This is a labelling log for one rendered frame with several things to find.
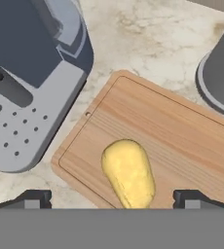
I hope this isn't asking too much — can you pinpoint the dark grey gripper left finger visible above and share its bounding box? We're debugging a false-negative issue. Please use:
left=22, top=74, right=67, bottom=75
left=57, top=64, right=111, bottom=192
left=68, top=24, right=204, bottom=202
left=0, top=190, right=53, bottom=210

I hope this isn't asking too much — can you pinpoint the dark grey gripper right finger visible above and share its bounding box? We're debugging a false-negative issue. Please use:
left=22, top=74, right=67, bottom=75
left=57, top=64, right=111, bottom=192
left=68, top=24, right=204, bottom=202
left=172, top=189, right=224, bottom=210

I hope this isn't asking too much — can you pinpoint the yellow potato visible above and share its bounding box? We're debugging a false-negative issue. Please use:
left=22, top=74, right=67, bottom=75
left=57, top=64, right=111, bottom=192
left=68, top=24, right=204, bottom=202
left=100, top=138, right=157, bottom=210

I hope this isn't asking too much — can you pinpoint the wooden cutting board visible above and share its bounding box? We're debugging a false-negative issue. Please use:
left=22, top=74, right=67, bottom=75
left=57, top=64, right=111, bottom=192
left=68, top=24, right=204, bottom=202
left=50, top=69, right=224, bottom=210

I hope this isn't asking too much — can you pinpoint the grey and navy coffee machine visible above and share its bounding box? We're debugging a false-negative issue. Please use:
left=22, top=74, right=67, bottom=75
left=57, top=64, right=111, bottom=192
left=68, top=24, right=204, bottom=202
left=0, top=0, right=95, bottom=173

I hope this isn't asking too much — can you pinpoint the dark grey round appliance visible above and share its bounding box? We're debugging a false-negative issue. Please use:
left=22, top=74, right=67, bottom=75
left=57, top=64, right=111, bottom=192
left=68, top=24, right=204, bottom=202
left=195, top=15, right=224, bottom=119

